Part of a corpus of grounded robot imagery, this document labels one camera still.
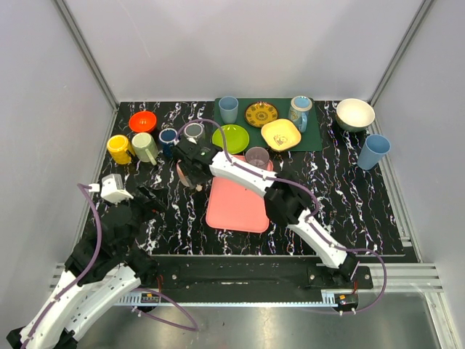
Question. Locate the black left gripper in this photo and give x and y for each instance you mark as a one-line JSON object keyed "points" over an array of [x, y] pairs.
{"points": [[146, 196]]}

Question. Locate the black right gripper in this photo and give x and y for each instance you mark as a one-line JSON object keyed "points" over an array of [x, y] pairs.
{"points": [[185, 169]]}

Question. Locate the pink ceramic mug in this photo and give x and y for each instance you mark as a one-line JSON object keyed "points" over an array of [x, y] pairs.
{"points": [[183, 179]]}

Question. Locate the grey ceramic mug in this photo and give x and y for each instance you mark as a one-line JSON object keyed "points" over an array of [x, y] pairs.
{"points": [[195, 132]]}

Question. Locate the dark blue ceramic mug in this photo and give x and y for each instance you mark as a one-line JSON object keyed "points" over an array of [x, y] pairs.
{"points": [[168, 138]]}

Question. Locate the light green ceramic mug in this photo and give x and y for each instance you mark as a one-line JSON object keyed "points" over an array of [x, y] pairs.
{"points": [[145, 148]]}

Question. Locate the yellow glass mug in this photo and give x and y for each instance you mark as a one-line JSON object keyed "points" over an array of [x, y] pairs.
{"points": [[120, 149]]}

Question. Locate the purple translucent cup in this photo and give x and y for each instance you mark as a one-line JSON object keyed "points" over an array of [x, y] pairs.
{"points": [[258, 157]]}

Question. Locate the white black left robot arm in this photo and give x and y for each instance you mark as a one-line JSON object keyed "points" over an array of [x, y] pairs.
{"points": [[102, 268]]}

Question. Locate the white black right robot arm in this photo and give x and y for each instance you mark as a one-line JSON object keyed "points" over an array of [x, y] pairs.
{"points": [[287, 203]]}

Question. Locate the light blue patterned mug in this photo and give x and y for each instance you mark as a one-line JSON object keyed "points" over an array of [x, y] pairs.
{"points": [[299, 112]]}

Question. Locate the lime green plate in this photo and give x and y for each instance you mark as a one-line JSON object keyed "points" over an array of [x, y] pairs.
{"points": [[237, 138]]}

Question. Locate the pink plastic tray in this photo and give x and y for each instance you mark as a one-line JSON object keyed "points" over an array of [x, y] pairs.
{"points": [[234, 207]]}

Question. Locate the orange plastic bowl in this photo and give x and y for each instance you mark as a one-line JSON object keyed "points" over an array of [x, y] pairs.
{"points": [[143, 121]]}

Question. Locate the light blue cup on mat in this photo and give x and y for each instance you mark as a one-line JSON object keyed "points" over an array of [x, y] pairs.
{"points": [[228, 107]]}

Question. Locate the yellow black patterned saucer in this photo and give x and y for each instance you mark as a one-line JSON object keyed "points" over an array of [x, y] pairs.
{"points": [[260, 113]]}

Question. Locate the yellow square plate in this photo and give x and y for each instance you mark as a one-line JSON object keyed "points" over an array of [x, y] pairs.
{"points": [[281, 135]]}

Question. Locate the white floral ceramic bowl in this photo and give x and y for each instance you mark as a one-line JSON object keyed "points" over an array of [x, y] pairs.
{"points": [[354, 115]]}

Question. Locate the light blue plastic cup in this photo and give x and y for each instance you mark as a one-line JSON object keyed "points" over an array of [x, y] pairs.
{"points": [[374, 149]]}

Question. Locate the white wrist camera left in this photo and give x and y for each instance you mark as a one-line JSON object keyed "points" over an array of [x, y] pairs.
{"points": [[111, 189]]}

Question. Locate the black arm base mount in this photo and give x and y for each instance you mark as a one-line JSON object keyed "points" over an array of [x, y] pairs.
{"points": [[298, 271]]}

